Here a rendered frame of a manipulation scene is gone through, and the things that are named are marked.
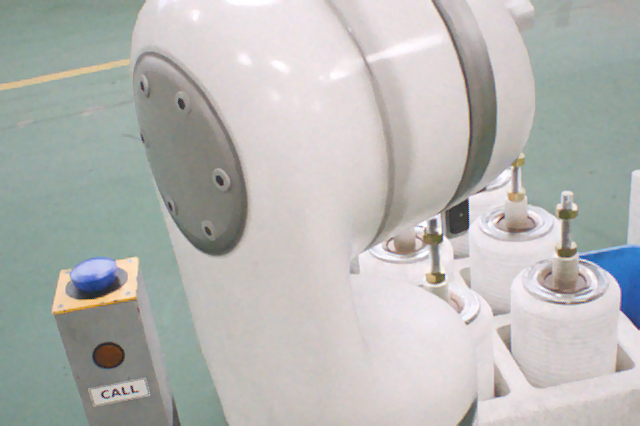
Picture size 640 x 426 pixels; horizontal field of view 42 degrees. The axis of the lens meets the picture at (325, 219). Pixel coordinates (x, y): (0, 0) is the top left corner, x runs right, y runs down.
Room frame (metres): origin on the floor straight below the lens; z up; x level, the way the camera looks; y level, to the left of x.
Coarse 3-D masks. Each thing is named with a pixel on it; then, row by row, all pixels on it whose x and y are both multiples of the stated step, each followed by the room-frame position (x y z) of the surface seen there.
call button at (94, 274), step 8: (80, 264) 0.63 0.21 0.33; (88, 264) 0.63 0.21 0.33; (96, 264) 0.63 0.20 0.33; (104, 264) 0.62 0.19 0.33; (112, 264) 0.62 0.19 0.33; (72, 272) 0.62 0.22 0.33; (80, 272) 0.61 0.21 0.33; (88, 272) 0.61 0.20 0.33; (96, 272) 0.61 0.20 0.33; (104, 272) 0.61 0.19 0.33; (112, 272) 0.61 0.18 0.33; (72, 280) 0.61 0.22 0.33; (80, 280) 0.60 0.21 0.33; (88, 280) 0.60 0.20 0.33; (96, 280) 0.60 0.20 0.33; (104, 280) 0.60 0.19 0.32; (112, 280) 0.62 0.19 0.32; (80, 288) 0.61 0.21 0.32; (88, 288) 0.60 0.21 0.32; (96, 288) 0.61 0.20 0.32; (104, 288) 0.61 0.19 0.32
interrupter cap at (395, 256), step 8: (416, 232) 0.75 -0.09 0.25; (392, 240) 0.74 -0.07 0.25; (416, 240) 0.73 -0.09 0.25; (376, 248) 0.72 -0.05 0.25; (384, 248) 0.72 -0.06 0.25; (392, 248) 0.72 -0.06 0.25; (416, 248) 0.72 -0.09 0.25; (424, 248) 0.71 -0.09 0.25; (440, 248) 0.71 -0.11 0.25; (376, 256) 0.71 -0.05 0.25; (384, 256) 0.70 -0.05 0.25; (392, 256) 0.70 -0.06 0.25; (400, 256) 0.70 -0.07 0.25; (408, 256) 0.70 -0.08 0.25; (416, 256) 0.70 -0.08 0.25; (424, 256) 0.69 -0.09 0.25
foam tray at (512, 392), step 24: (456, 264) 0.79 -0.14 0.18; (504, 336) 0.67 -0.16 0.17; (624, 336) 0.63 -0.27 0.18; (504, 360) 0.61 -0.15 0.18; (624, 360) 0.61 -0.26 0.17; (504, 384) 0.59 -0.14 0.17; (528, 384) 0.58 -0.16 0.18; (576, 384) 0.57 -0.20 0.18; (600, 384) 0.56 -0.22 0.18; (624, 384) 0.56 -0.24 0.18; (480, 408) 0.55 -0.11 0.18; (504, 408) 0.55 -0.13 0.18; (528, 408) 0.55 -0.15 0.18; (552, 408) 0.54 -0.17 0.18; (576, 408) 0.55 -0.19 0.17; (600, 408) 0.55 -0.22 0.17; (624, 408) 0.55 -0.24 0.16
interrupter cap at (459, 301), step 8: (456, 288) 0.63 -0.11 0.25; (464, 288) 0.63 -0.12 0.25; (456, 296) 0.62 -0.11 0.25; (464, 296) 0.62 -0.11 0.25; (472, 296) 0.62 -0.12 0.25; (456, 304) 0.61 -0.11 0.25; (464, 304) 0.61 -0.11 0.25; (472, 304) 0.61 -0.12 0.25; (464, 312) 0.59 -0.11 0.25; (472, 312) 0.59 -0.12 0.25; (464, 320) 0.58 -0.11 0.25; (472, 320) 0.58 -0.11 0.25
